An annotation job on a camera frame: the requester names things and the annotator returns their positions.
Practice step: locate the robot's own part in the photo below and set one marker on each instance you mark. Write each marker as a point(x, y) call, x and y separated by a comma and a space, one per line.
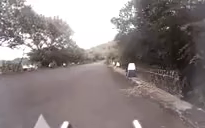
point(65, 125)

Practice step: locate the leaf-strewn dirt verge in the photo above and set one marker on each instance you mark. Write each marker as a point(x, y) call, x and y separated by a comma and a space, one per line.
point(165, 98)

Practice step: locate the grey asphalt road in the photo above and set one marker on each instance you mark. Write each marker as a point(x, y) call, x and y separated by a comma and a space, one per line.
point(83, 96)

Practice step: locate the row of trees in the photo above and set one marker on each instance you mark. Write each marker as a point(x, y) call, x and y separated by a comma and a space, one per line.
point(53, 36)
point(156, 36)

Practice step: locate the wooded hill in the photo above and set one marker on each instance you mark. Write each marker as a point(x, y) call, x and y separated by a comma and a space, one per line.
point(102, 50)

